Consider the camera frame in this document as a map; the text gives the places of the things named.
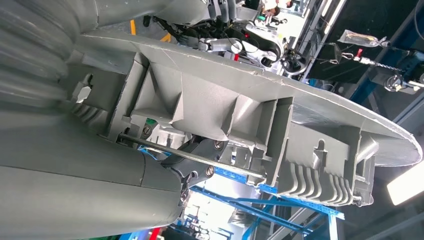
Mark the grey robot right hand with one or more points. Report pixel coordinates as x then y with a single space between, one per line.
66 188

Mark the blue metal shelf rack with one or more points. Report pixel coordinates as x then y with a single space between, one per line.
298 207

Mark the white and black humanoid robot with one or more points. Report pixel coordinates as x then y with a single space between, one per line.
265 36

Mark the clear plastic bag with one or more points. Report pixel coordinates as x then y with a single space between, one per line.
359 38

